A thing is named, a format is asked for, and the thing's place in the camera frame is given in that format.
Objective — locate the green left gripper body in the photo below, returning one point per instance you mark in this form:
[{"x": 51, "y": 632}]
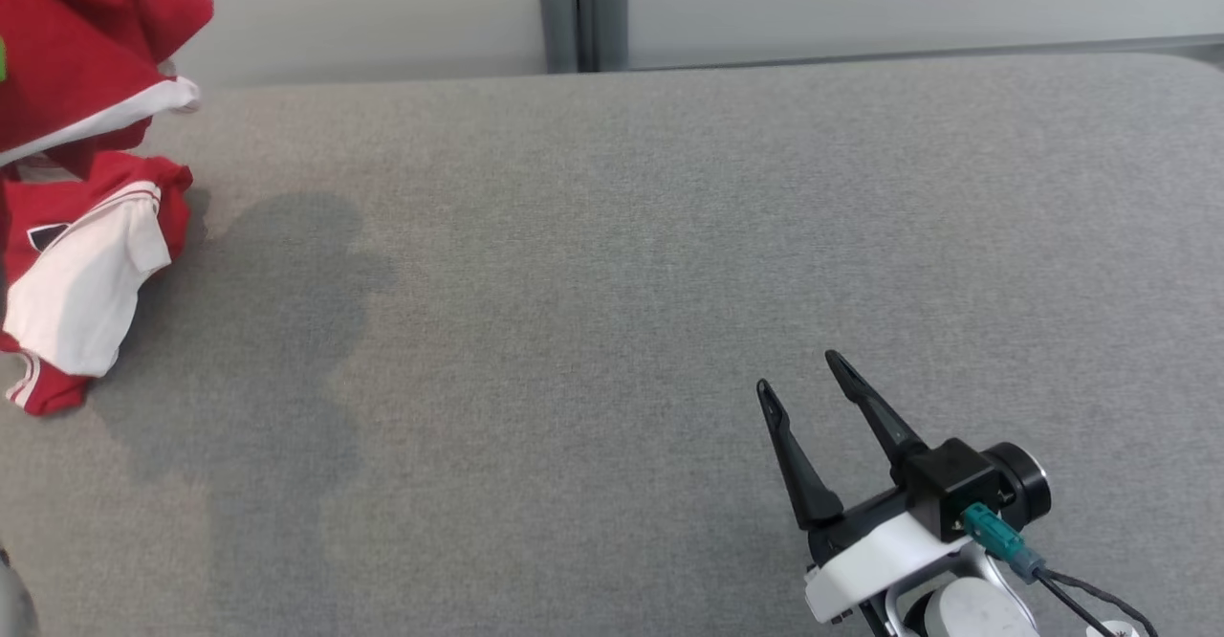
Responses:
[{"x": 3, "y": 58}]

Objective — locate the red Bulls 23 jersey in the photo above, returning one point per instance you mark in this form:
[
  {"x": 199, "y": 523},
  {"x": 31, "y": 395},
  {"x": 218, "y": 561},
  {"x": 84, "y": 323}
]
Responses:
[{"x": 86, "y": 283}]

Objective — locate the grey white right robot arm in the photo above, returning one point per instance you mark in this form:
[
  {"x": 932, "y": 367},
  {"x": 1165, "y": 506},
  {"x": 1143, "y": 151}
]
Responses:
[{"x": 975, "y": 613}]

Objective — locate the grey partition post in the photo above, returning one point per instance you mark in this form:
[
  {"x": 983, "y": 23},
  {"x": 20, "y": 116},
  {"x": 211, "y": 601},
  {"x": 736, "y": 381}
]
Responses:
[{"x": 583, "y": 15}]

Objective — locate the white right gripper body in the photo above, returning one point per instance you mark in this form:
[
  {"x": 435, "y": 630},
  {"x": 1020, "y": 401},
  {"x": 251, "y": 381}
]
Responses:
[{"x": 880, "y": 551}]

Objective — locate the red shorts with white trim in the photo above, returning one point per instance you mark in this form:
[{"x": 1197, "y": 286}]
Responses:
[{"x": 67, "y": 44}]

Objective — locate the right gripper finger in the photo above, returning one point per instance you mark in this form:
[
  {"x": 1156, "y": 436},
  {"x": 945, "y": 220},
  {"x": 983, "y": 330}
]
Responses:
[
  {"x": 798, "y": 470},
  {"x": 880, "y": 417}
]

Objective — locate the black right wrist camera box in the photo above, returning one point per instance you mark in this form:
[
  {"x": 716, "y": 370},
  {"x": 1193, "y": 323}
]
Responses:
[{"x": 951, "y": 484}]

